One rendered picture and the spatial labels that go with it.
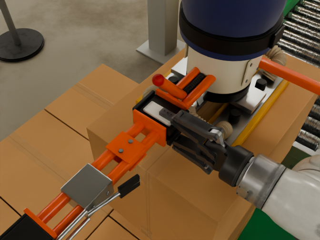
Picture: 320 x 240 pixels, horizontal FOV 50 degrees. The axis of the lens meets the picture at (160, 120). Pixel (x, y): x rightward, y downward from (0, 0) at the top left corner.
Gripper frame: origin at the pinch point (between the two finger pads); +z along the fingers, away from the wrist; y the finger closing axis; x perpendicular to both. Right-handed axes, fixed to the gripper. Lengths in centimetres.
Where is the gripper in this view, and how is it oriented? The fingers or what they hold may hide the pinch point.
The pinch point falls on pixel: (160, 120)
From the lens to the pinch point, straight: 72.8
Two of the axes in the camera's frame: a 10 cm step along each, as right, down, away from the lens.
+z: -7.9, -4.8, 3.9
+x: 6.1, -6.1, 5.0
